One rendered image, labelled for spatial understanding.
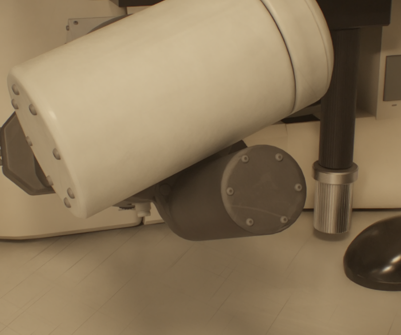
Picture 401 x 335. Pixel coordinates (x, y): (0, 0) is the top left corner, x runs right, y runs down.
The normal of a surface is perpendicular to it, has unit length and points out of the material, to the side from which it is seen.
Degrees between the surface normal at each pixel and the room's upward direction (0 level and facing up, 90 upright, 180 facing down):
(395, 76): 90
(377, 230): 30
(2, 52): 90
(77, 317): 0
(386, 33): 90
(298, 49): 84
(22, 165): 65
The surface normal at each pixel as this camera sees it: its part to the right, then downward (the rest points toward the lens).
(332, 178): -0.25, 0.32
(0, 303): 0.00, -0.95
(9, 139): 0.28, -0.11
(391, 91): 0.31, 0.31
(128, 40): -0.09, -0.68
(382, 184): 0.08, 0.17
